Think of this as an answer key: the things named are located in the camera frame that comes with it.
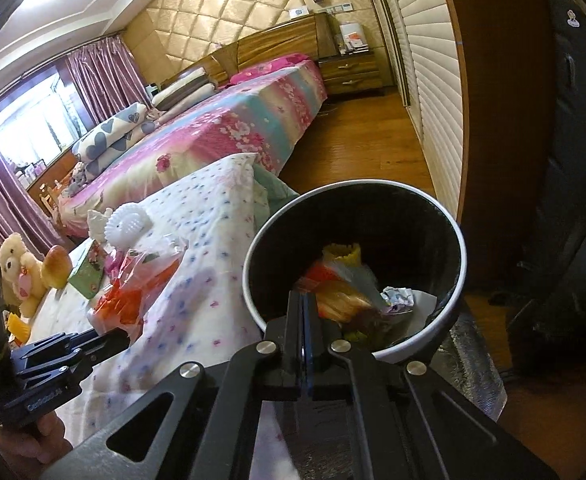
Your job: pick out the white pillow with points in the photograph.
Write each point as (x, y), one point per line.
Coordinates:
(183, 97)

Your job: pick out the wooden headboard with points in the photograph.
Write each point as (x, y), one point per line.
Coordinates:
(273, 40)

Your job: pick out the bottles on window sill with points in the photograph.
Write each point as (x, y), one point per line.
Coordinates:
(28, 171)

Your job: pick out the yellow fluted cake cup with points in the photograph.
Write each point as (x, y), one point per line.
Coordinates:
(343, 254)

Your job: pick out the folded heart print quilt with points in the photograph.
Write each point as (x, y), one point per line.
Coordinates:
(113, 135)

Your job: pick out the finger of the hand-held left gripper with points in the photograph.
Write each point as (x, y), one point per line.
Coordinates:
(73, 344)
(63, 372)

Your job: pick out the white slatted sliding wardrobe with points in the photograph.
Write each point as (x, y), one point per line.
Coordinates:
(423, 60)

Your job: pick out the person's left hand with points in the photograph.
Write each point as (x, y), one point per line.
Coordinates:
(38, 442)

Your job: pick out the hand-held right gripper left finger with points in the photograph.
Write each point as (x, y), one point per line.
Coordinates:
(299, 325)

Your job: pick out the pink foil wrapper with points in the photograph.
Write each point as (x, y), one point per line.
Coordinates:
(115, 265)

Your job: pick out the white tissue box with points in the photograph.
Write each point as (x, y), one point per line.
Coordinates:
(298, 12)

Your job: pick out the black upright case with sticker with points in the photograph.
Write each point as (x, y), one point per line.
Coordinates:
(573, 160)

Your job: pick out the orange blue snack bag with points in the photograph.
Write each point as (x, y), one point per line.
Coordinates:
(123, 300)

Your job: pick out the grey striped pillow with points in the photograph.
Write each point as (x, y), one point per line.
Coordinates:
(188, 80)

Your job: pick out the purple curtain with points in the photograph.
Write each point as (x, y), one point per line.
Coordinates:
(3, 195)
(108, 75)

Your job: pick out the white orange paper bag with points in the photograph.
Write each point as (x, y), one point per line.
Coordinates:
(353, 37)

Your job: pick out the bed with pink floral sheet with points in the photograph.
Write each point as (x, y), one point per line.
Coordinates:
(213, 130)

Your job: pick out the green carton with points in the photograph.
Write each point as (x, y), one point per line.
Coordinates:
(85, 272)

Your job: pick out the small wooden crib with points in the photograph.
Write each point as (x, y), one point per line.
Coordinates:
(52, 195)

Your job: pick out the teal under sheet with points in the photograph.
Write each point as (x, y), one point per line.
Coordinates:
(278, 187)

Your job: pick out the white spiky ball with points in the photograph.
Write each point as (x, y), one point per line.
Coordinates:
(125, 225)

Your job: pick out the wooden nightstand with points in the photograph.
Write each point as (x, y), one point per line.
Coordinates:
(353, 75)

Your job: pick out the white bin with black inside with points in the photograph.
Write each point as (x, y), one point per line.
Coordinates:
(398, 220)

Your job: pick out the cream teddy bear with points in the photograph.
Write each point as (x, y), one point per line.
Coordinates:
(20, 270)

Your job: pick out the clear plastic wrapper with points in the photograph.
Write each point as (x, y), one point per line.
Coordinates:
(158, 250)

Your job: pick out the yellow ribbed plastic cup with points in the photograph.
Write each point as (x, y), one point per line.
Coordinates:
(19, 329)

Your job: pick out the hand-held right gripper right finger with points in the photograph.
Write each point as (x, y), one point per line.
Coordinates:
(313, 330)

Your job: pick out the wall switch panel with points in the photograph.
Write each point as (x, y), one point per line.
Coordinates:
(335, 8)

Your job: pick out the white tissue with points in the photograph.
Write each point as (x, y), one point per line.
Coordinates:
(97, 222)

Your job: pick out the pink pillow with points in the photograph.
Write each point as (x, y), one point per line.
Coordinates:
(263, 70)

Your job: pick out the window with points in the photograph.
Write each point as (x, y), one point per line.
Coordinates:
(33, 120)

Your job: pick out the silver textured stand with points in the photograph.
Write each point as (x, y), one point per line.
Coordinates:
(478, 365)

